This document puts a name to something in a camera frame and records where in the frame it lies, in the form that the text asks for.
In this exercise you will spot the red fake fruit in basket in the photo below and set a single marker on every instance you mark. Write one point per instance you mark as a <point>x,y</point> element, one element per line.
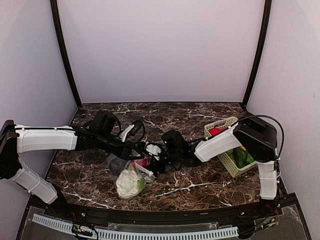
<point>216,131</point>

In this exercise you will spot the black corner frame post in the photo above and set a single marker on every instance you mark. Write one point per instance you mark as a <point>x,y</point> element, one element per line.
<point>63,52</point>
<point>258,53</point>

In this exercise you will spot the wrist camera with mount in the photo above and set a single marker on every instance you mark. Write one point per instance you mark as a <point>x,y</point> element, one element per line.
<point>132,130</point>
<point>153,150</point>

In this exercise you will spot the white fake cauliflower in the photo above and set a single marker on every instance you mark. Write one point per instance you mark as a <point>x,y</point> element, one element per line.
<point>129,185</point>

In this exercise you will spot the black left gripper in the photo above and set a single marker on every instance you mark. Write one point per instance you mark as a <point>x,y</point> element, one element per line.
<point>126,151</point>

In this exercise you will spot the black right corner frame post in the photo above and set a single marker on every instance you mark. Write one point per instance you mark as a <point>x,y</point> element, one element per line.
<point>258,53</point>

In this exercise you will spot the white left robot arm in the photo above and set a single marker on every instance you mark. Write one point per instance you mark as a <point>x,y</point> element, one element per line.
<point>103,132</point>

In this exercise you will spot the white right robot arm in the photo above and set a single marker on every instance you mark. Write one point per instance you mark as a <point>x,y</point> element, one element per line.
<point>252,132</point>

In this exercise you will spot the green fake vegetable in basket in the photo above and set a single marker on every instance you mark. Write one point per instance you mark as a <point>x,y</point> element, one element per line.
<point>247,158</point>

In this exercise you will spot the white slotted cable duct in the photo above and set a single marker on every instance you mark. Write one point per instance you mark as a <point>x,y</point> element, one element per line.
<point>117,231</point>

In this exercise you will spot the red fake apple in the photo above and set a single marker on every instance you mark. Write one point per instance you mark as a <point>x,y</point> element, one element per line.
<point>141,162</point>

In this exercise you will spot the black front rail with electronics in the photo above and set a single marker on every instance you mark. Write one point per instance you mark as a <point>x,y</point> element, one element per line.
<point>286,222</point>

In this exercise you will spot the green fake cucumber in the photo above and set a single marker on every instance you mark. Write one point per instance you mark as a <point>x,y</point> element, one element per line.
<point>238,157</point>

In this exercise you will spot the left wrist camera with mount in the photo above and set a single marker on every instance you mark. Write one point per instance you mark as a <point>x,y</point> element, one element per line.
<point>132,130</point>

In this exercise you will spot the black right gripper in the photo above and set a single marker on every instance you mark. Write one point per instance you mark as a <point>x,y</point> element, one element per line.
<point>154,164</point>

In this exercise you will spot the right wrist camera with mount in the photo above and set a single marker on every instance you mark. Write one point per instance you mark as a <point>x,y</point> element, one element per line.
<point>153,150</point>

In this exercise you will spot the clear zip top bag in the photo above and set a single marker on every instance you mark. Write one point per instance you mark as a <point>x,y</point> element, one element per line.
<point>144,173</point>

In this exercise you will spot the pale green plastic basket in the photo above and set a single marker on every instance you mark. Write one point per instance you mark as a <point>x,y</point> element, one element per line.
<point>226,158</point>

